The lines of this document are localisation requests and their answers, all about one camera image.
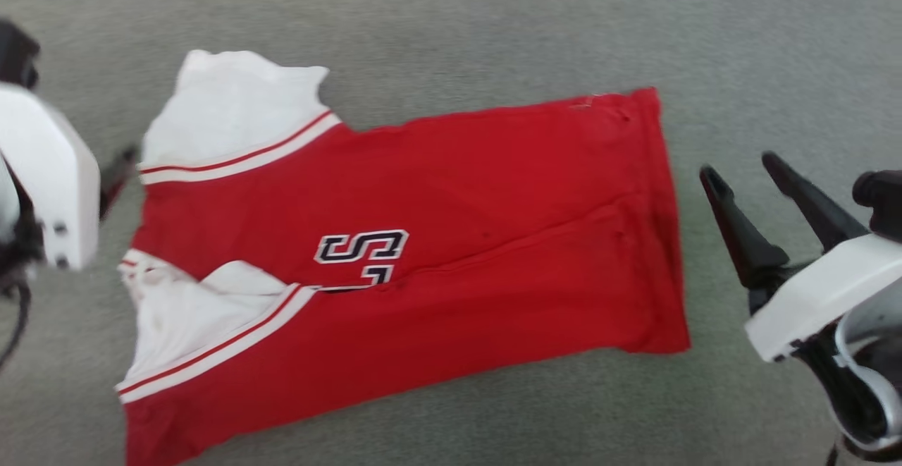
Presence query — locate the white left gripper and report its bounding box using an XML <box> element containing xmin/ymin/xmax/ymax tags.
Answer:
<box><xmin>0</xmin><ymin>82</ymin><xmax>140</xmax><ymax>271</ymax></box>

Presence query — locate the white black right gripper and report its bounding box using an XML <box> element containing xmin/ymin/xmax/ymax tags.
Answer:
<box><xmin>699</xmin><ymin>152</ymin><xmax>902</xmax><ymax>363</ymax></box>

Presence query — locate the red white Bulls jersey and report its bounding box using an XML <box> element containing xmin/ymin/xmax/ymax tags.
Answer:
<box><xmin>115</xmin><ymin>49</ymin><xmax>691</xmax><ymax>466</ymax></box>

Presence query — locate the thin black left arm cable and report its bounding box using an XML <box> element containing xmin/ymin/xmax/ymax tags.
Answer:
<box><xmin>0</xmin><ymin>279</ymin><xmax>33</xmax><ymax>374</ymax></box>

